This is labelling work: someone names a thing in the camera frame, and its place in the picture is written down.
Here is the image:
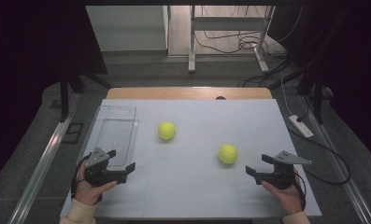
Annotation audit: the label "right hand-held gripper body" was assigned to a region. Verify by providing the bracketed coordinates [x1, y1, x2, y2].
[253, 150, 313, 190]

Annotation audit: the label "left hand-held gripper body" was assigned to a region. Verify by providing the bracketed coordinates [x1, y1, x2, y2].
[83, 147, 128, 189]

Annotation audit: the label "clear plastic container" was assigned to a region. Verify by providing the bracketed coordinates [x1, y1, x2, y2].
[77, 105, 140, 172]

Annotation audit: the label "yellow tennis ball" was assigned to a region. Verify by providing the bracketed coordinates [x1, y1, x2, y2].
[218, 144, 239, 165]
[157, 121, 177, 141]

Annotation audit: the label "person's right hand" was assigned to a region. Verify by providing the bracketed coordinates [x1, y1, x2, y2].
[261, 168, 305, 217]

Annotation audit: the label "person's left hand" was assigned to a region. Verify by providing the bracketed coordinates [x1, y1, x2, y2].
[74, 161, 119, 207]

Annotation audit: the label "dark floor plate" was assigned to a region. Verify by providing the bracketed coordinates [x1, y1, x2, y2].
[62, 122, 84, 145]

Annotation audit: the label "white power strip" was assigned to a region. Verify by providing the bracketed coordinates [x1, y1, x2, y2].
[288, 114, 315, 139]

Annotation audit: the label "white table board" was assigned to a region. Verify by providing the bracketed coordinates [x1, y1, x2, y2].
[59, 98, 323, 219]

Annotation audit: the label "black stand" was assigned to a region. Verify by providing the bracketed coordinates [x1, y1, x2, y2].
[59, 69, 113, 123]
[297, 66, 335, 125]

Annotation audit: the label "wooden table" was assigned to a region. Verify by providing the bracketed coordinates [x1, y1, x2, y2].
[106, 87, 274, 101]

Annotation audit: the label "white panel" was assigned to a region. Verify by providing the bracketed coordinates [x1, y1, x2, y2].
[85, 5, 169, 52]

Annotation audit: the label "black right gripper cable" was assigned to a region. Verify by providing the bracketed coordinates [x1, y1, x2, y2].
[293, 172, 307, 212]

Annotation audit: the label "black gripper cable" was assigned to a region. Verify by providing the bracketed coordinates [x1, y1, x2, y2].
[70, 153, 93, 201]
[293, 172, 307, 212]

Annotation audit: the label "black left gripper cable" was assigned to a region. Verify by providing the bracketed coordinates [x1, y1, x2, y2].
[70, 153, 93, 201]

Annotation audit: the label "aluminium rail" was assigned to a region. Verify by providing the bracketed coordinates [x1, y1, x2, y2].
[299, 94, 371, 224]
[7, 92, 82, 224]

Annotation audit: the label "black power cable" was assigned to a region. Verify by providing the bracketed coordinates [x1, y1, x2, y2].
[287, 104, 352, 186]

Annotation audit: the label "white cable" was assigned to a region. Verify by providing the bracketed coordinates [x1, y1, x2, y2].
[280, 76, 295, 117]

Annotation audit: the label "tangled black floor cables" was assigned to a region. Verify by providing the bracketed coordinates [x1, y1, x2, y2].
[193, 5, 289, 60]

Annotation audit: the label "white desk frame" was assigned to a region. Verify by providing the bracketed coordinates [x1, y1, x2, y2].
[188, 5, 277, 75]

